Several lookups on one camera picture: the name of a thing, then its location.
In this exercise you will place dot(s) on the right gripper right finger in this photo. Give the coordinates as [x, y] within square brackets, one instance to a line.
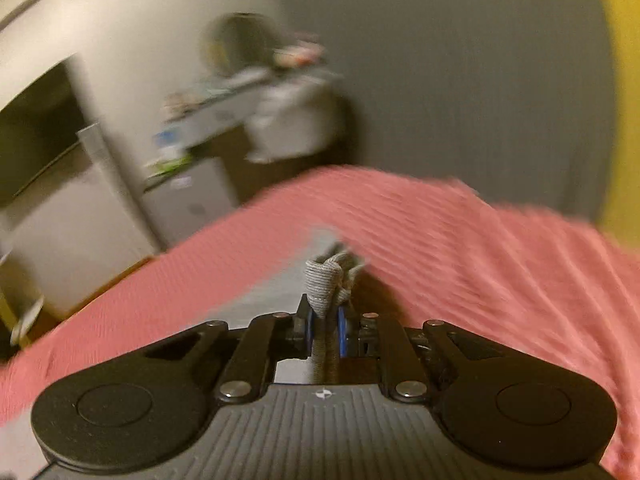
[373, 348]

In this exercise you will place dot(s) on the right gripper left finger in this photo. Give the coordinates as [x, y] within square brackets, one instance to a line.
[251, 354]

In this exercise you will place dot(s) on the grey sweatpants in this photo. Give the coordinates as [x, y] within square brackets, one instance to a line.
[325, 270]

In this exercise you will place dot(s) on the pink ribbed bedspread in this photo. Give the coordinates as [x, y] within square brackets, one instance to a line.
[528, 278]

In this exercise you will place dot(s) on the grey drawer cabinet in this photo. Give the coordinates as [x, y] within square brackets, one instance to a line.
[182, 204]

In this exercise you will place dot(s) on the blue white box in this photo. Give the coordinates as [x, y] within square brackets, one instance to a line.
[168, 145]

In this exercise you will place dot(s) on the grey upholstered chair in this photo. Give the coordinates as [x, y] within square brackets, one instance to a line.
[297, 117]

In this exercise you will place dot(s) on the grey vanity desk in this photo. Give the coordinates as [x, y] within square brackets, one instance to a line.
[216, 129]

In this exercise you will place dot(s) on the yellow round side table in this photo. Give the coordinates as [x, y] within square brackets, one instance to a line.
[25, 320]

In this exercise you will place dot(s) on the grey curtain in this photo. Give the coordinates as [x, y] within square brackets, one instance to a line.
[516, 98]

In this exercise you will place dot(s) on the round vanity mirror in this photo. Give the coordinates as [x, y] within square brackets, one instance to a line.
[236, 41]

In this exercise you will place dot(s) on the wall mounted television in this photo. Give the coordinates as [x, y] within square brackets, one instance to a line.
[38, 127]

